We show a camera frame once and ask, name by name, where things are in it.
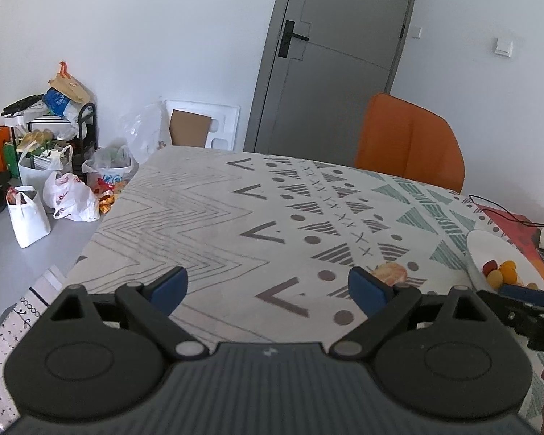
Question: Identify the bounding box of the white wall switch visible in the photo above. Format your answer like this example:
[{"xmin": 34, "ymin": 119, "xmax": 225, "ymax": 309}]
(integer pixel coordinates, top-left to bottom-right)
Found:
[{"xmin": 494, "ymin": 37, "xmax": 514, "ymax": 58}]

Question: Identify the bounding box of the white tote bag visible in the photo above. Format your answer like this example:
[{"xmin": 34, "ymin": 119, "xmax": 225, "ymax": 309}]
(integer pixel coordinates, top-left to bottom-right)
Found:
[{"xmin": 5, "ymin": 186, "xmax": 52, "ymax": 248}]

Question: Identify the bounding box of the white plastic bag red print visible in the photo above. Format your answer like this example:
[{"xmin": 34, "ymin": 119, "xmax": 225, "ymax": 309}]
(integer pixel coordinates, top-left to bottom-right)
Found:
[{"xmin": 42, "ymin": 172, "xmax": 100, "ymax": 223}]

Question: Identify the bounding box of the patterned white tablecloth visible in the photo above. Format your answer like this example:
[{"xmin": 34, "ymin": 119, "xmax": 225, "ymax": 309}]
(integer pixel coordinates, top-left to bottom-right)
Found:
[{"xmin": 0, "ymin": 145, "xmax": 544, "ymax": 431}]

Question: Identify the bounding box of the peeled pomelo segment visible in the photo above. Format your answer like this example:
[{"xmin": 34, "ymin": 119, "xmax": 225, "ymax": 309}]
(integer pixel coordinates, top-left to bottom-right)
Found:
[{"xmin": 370, "ymin": 262, "xmax": 408, "ymax": 287}]

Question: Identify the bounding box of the clear plastic bag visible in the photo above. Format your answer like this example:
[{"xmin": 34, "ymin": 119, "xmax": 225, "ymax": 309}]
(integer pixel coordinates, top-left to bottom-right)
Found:
[{"xmin": 120, "ymin": 101, "xmax": 172, "ymax": 165}]

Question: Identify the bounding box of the black usb cable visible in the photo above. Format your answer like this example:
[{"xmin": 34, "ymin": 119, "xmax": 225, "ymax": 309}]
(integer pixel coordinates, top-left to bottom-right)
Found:
[{"xmin": 469, "ymin": 193, "xmax": 544, "ymax": 229}]

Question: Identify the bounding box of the brown cardboard box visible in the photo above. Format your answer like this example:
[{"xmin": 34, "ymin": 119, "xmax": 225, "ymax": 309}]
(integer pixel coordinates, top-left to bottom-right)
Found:
[{"xmin": 170, "ymin": 110, "xmax": 212, "ymax": 147}]

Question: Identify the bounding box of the blue white bag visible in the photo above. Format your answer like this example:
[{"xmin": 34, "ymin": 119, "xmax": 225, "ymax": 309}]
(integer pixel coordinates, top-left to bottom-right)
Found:
[{"xmin": 43, "ymin": 87, "xmax": 80, "ymax": 122}]

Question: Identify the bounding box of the black door handle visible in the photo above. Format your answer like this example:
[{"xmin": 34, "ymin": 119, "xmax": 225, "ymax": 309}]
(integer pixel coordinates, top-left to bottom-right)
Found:
[{"xmin": 277, "ymin": 20, "xmax": 309, "ymax": 58}]

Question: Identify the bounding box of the small red fruit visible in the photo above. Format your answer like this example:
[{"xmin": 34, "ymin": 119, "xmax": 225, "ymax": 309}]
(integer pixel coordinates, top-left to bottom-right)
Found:
[{"xmin": 482, "ymin": 260, "xmax": 498, "ymax": 276}]

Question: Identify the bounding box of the white foam board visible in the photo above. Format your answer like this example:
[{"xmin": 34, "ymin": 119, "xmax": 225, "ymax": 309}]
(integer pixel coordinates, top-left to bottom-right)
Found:
[{"xmin": 165, "ymin": 99, "xmax": 240, "ymax": 151}]

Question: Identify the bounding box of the white round plate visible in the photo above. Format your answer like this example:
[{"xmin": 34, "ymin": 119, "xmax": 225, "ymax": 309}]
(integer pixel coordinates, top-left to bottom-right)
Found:
[{"xmin": 466, "ymin": 230, "xmax": 544, "ymax": 292}]

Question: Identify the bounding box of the grey door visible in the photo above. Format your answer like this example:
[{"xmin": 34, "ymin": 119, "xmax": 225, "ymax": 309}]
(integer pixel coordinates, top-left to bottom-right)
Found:
[{"xmin": 243, "ymin": 0, "xmax": 415, "ymax": 165}]

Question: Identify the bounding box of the orange chair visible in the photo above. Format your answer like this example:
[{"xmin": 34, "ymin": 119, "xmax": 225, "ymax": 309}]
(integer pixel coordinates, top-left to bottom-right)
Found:
[{"xmin": 354, "ymin": 93, "xmax": 466, "ymax": 192}]

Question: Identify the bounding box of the large orange front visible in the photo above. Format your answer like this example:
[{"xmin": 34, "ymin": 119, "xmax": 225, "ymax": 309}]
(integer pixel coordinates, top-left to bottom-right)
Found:
[{"xmin": 499, "ymin": 266, "xmax": 518, "ymax": 285}]

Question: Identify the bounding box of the small orange kumquat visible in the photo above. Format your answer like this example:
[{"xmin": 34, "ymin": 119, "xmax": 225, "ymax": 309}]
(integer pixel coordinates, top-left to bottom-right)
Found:
[{"xmin": 500, "ymin": 260, "xmax": 516, "ymax": 269}]

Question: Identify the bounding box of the brown paper bag orange handle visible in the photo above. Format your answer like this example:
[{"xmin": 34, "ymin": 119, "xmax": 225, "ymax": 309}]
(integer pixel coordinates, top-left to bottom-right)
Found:
[{"xmin": 49, "ymin": 61, "xmax": 91, "ymax": 105}]

